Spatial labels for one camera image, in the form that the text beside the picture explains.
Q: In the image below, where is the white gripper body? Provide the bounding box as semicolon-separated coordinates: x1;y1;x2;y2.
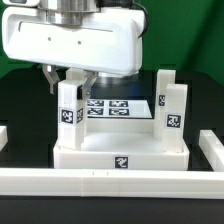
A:
2;7;144;75

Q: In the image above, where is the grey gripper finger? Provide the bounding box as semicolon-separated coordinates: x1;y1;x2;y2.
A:
42;64;60;94
77;71;99;100

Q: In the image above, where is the white desk top tray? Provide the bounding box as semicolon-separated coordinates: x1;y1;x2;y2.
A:
53;118;189;171

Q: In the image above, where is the white U-shaped marker base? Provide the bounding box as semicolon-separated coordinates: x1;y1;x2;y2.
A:
87;99;152;119

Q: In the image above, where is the white front fence rail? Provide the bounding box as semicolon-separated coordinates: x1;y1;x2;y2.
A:
0;168;224;199

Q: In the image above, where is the white fence rail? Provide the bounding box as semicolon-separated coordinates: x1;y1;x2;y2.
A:
0;168;224;199
199;130;224;172

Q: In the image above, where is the white right fence rail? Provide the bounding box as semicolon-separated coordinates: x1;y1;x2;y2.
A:
199;130;224;172

